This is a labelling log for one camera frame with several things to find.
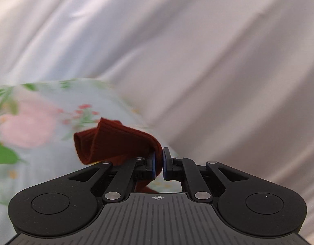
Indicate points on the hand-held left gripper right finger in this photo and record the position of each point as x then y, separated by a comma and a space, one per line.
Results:
165, 164

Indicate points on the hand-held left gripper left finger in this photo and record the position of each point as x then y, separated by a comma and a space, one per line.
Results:
152, 167

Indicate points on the dark red knitted garment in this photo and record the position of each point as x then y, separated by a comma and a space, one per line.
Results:
116, 140

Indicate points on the white curtain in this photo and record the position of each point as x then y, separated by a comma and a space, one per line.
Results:
197, 56

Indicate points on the floral printed bedsheet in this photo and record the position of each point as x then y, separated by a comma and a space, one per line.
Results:
44, 122

